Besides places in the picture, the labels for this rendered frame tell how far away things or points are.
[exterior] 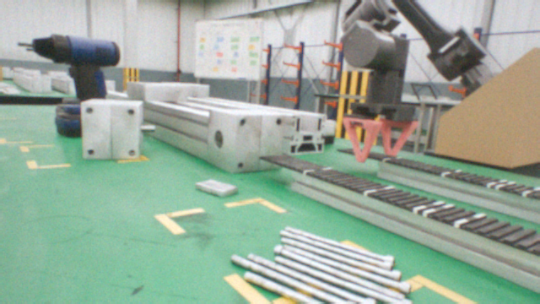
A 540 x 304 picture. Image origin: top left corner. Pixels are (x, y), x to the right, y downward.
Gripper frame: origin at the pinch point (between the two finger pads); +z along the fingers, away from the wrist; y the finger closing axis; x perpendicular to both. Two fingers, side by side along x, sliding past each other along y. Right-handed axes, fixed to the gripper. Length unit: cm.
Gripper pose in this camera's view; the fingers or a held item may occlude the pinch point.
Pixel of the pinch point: (375, 156)
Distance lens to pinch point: 67.5
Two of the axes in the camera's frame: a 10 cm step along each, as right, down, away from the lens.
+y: -8.2, 0.6, -5.7
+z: -0.7, 9.8, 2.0
